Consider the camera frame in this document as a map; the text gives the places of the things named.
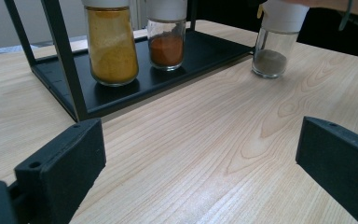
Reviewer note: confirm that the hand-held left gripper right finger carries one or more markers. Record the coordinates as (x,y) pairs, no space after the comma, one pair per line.
(341,165)

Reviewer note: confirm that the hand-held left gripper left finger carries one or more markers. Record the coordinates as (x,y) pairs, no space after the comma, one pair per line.
(62,168)

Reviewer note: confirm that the spice jar with yellow powder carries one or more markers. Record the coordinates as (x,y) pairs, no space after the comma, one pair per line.
(112,46)

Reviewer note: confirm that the spice jar with red-brown powder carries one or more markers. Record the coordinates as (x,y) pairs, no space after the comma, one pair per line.
(166,49)

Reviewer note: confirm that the spice jar with grey powder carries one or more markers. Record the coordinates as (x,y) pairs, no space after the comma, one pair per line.
(279,18)

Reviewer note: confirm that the black metal rack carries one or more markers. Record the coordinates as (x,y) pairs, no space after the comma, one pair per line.
(199,53)

